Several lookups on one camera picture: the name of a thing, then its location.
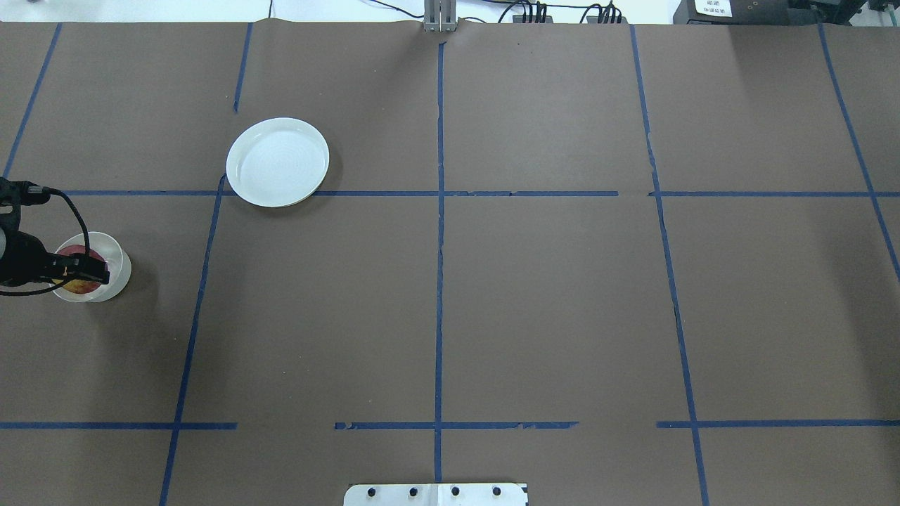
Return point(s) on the black device with label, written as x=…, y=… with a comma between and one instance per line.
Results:
x=773, y=13

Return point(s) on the white round plate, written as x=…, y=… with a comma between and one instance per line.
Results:
x=277, y=162

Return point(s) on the grey metal camera post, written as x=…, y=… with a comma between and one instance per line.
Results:
x=440, y=16

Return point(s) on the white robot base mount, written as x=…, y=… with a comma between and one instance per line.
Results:
x=437, y=494

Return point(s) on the red yellow apple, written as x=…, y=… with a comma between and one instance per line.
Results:
x=81, y=286

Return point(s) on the white bowl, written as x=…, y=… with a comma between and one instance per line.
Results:
x=119, y=267

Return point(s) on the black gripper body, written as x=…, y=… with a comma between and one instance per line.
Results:
x=25, y=257

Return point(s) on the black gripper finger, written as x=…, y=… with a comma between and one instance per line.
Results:
x=84, y=268

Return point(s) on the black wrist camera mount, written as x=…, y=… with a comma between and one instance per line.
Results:
x=15, y=195

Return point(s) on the brown paper table cover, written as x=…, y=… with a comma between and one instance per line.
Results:
x=651, y=265

